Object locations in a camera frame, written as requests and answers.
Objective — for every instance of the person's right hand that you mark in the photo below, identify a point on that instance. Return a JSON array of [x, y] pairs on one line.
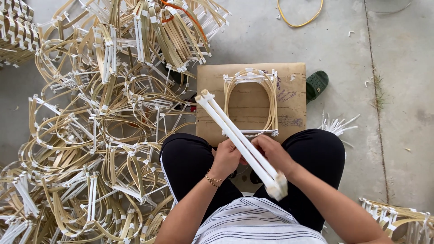
[[275, 154]]

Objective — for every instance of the person's left hand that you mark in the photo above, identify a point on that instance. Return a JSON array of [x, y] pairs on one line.
[[226, 159]]

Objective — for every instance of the person's right fingers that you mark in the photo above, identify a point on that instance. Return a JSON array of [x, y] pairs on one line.
[[260, 144]]

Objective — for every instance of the person's left fingers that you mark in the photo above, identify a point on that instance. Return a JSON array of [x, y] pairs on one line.
[[237, 152]]

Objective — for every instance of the white rattan frame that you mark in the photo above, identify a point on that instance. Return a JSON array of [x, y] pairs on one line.
[[237, 139]]

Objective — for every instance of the person's black trousers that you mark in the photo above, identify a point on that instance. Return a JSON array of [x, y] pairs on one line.
[[252, 176]]

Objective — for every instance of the brown cardboard work board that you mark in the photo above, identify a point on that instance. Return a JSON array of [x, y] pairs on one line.
[[252, 105]]

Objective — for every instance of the stack of rattan loop frames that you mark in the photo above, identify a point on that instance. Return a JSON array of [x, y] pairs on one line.
[[251, 101]]

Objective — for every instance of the person's striped white shirt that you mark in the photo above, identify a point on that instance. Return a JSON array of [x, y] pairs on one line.
[[254, 222]]

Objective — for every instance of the bundle of white sticks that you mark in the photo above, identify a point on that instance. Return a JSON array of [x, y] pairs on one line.
[[335, 127]]

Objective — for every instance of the green rubber sandal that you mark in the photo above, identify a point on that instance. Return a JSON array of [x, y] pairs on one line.
[[316, 86]]

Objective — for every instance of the heap of rattan loop frames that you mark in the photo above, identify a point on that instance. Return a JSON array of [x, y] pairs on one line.
[[101, 128]]

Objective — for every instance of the small heap of rattan frames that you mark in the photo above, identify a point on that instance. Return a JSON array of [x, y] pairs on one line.
[[398, 220]]

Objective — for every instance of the pile of woven rattan pieces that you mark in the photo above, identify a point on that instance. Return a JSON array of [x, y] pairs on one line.
[[15, 32]]

